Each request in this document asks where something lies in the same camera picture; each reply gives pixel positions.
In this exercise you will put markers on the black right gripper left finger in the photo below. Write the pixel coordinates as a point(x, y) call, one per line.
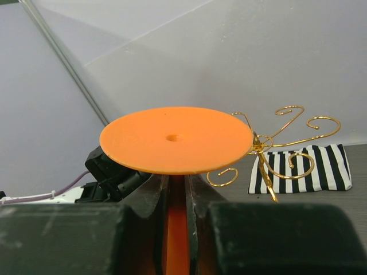
point(87, 238)

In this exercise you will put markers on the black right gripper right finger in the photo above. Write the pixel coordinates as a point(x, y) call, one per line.
point(267, 238)

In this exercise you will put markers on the orange plastic wine glass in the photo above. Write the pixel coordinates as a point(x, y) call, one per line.
point(176, 141)

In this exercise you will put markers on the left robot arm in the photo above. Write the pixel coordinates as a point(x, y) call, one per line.
point(103, 181)

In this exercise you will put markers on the black white striped cloth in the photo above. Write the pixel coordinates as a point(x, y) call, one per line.
point(331, 171)

